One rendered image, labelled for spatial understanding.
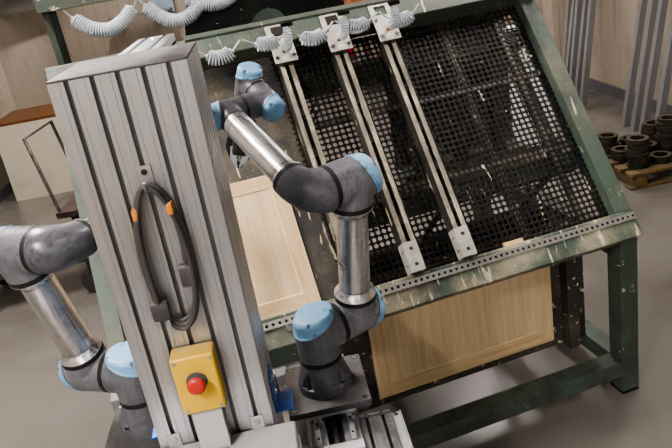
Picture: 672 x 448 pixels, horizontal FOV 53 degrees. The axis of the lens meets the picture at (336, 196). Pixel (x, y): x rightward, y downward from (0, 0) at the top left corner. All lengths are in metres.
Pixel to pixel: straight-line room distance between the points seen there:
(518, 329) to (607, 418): 0.54
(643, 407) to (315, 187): 2.28
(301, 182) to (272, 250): 1.10
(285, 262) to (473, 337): 1.01
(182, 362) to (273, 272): 1.31
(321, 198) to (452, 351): 1.73
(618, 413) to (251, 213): 1.89
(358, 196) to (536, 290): 1.75
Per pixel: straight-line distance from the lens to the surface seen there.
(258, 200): 2.74
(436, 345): 3.14
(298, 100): 2.90
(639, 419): 3.43
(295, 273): 2.67
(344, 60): 2.98
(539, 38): 3.35
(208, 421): 1.49
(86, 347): 1.93
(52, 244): 1.68
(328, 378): 1.88
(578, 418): 3.41
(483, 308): 3.17
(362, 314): 1.87
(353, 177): 1.63
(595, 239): 3.05
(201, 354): 1.39
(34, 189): 8.62
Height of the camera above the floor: 2.17
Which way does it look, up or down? 20 degrees down
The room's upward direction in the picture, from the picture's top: 10 degrees counter-clockwise
